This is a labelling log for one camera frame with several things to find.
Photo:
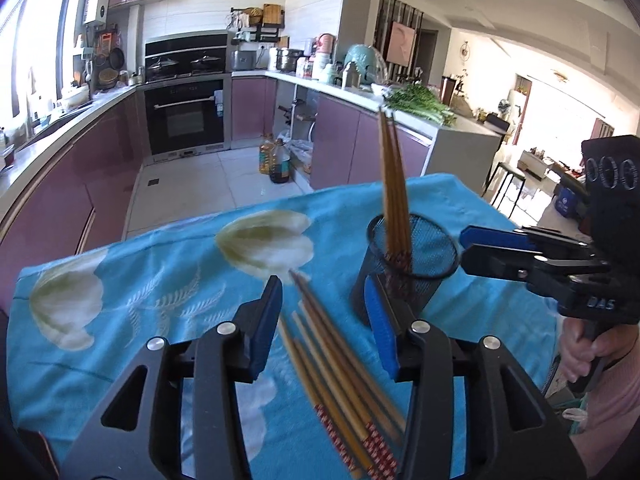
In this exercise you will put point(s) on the kitchen window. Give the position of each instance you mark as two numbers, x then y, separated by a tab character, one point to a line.
30	40

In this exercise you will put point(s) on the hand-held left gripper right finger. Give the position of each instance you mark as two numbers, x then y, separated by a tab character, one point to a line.
381	330

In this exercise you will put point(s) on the hanging frying pan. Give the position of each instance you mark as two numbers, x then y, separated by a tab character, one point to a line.
116	58

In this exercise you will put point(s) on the pink wall picture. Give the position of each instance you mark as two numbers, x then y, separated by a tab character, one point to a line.
402	42

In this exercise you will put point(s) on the wooden cutting board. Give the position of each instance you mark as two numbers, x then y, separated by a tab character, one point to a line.
272	13

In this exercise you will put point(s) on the pink base cabinets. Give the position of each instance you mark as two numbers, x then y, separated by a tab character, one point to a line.
100	160

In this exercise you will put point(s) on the blue floral tablecloth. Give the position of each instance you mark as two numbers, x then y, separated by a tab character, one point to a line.
175	270

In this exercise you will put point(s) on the cooking pot with glass lid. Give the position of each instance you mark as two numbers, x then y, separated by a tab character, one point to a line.
161	65
206	61

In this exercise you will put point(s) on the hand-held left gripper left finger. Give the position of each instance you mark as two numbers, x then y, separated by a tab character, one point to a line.
265	330

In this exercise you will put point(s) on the bundle of wooden chopsticks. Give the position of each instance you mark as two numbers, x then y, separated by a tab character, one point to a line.
325	360

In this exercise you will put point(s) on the dark oil bottle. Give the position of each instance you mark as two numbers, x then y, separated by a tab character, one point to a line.
281	162

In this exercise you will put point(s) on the person's right forearm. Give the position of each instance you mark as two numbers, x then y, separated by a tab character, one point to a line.
615	410

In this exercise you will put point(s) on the pink kettle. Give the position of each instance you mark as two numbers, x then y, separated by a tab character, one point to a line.
326	43

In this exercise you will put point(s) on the yellow oil bottle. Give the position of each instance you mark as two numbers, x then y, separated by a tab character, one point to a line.
266	155

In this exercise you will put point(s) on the green leafy vegetables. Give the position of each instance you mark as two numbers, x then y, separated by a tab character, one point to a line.
420	102

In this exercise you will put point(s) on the teal kitchen appliance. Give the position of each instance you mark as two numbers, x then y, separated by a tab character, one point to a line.
364	59

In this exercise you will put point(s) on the blue bin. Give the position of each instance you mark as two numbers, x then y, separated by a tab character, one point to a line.
566	203

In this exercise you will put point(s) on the black stool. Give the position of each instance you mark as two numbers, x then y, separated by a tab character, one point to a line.
509	172

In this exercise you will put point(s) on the black mesh holder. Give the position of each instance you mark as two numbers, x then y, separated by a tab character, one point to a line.
430	255

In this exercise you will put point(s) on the wall clock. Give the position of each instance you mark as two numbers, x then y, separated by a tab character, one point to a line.
465	51

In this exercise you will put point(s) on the black wall rack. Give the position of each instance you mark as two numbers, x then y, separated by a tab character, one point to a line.
260	32

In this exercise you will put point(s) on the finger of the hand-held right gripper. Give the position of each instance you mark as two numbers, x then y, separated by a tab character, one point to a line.
495	237
500	262

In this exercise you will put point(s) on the red-tipped wooden chopstick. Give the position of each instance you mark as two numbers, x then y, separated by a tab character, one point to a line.
391	175
384	170
398	180

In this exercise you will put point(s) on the steel thermos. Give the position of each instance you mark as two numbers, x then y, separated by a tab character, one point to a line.
351	76

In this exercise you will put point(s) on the steel stock pot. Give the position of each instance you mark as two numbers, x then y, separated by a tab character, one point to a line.
287	60

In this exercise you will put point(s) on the black integrated stove oven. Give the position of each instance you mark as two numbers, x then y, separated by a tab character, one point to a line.
185	120

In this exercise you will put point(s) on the white canister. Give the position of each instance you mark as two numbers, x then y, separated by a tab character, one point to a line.
321	66

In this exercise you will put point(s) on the person's right hand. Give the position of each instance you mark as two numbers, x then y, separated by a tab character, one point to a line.
569	355

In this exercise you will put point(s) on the clear plastic bag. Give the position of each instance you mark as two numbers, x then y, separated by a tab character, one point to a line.
301	154

